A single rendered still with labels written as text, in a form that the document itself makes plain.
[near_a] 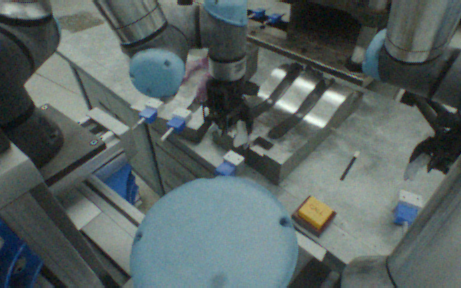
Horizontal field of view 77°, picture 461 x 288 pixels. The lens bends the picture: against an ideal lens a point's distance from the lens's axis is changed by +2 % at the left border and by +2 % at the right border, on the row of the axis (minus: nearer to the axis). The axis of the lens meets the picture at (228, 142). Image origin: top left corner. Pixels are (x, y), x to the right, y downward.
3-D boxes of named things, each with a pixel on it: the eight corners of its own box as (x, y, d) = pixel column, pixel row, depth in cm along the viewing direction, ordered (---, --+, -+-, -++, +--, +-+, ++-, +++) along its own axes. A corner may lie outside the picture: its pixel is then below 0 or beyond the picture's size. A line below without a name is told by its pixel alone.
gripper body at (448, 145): (423, 174, 56) (457, 128, 48) (423, 146, 62) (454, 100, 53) (469, 188, 54) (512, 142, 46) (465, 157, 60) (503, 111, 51)
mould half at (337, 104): (277, 185, 80) (283, 152, 71) (212, 141, 93) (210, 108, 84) (359, 106, 106) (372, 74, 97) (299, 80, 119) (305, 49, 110)
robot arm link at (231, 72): (224, 42, 61) (256, 53, 57) (224, 62, 64) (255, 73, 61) (200, 56, 57) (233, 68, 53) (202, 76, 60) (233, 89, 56)
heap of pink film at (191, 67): (205, 105, 97) (204, 85, 92) (162, 92, 103) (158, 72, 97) (238, 70, 114) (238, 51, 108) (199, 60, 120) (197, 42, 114)
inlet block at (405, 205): (411, 252, 67) (422, 241, 63) (387, 243, 68) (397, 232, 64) (412, 208, 75) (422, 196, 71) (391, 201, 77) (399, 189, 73)
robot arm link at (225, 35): (200, -13, 52) (247, -14, 52) (205, 45, 60) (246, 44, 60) (197, 2, 47) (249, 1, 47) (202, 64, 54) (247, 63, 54)
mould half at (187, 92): (198, 142, 93) (195, 115, 85) (134, 119, 101) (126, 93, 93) (257, 70, 125) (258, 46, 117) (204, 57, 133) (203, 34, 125)
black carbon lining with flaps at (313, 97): (275, 146, 81) (280, 120, 75) (234, 121, 89) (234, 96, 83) (337, 95, 100) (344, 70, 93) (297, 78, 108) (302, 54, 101)
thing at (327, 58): (359, 92, 126) (365, 77, 121) (172, 14, 190) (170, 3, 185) (425, 32, 170) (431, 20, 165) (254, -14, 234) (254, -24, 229)
